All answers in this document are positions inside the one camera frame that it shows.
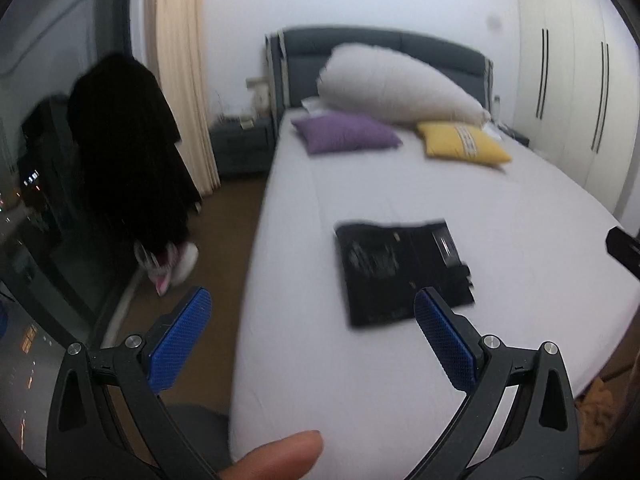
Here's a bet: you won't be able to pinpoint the dark nightstand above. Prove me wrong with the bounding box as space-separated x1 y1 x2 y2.
209 117 274 178

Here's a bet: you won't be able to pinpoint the black denim pants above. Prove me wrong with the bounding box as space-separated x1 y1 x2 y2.
335 220 474 328

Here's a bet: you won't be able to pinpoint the person's left hand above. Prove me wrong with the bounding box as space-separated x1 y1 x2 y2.
219 430 323 480

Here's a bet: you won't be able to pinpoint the orange cloth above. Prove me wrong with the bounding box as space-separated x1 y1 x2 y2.
575 375 629 455

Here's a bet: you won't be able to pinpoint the white long pillow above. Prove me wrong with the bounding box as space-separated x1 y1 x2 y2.
317 44 490 127

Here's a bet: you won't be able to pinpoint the black hanging clothes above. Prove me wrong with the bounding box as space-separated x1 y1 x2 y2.
18 52 202 257

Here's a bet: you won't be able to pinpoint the dark window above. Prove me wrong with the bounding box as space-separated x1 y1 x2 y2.
1 0 132 468

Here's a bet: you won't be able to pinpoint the yellow pillow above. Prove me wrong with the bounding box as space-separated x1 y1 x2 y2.
416 122 512 167

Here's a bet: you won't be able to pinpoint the dark grey headboard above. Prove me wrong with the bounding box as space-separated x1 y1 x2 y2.
266 26 492 126

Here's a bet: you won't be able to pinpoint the beige curtain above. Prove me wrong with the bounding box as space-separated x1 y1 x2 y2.
148 0 220 195

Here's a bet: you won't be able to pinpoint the pink white sneakers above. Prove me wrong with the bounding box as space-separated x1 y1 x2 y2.
134 242 200 297

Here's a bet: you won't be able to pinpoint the white wardrobe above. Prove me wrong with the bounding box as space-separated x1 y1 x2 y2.
513 0 639 211

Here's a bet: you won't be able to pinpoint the purple pillow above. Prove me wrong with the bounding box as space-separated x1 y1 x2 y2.
292 112 402 155

